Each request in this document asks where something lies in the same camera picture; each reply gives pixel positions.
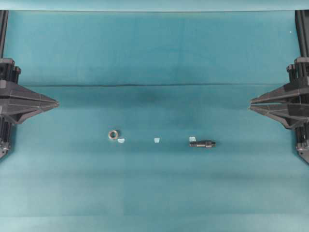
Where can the black frame rail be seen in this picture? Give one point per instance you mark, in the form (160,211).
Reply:
(302,28)
(3,26)

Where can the left pale tape marker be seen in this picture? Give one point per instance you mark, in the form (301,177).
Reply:
(121,140)

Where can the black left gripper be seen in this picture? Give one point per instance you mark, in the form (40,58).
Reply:
(16,113)

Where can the black right frame rail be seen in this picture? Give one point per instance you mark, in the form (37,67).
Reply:
(302,28)

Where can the dark metal shaft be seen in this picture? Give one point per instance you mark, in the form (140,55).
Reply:
(203,143)

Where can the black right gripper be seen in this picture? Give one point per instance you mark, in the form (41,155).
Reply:
(293,114)

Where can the teal table cloth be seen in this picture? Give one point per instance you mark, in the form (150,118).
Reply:
(141,76)

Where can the right pale tape marker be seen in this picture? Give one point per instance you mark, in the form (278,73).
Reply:
(192,139)

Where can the black left frame rail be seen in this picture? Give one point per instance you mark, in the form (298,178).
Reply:
(3,26)

